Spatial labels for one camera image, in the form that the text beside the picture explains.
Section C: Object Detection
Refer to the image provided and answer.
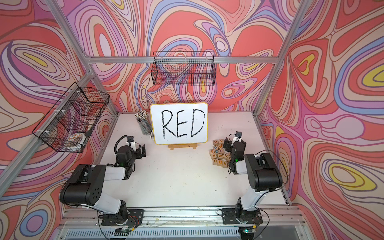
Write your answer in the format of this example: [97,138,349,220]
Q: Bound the black wire basket wall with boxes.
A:
[151,51,217,87]
[32,83,110,153]

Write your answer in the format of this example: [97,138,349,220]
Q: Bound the cup of pencils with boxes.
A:
[135,110,153,136]

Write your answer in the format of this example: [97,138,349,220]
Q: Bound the wooden whiteboard stand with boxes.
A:
[168,144,198,151]

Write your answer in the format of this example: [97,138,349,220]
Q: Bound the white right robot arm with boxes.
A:
[217,132,283,226]

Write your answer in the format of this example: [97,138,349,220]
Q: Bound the round item in basket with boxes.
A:
[65,133,86,148]

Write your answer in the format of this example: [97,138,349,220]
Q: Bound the black wire basket left wall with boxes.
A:
[32,83,110,153]

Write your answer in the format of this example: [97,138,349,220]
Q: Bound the whiteboard with RED text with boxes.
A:
[150,103,209,145]

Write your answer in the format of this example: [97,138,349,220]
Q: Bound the black wire basket back wall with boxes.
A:
[151,51,217,87]

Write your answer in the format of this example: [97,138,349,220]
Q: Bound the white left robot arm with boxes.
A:
[59,135,147,229]

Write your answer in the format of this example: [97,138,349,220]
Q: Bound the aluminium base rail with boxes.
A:
[53,205,313,240]

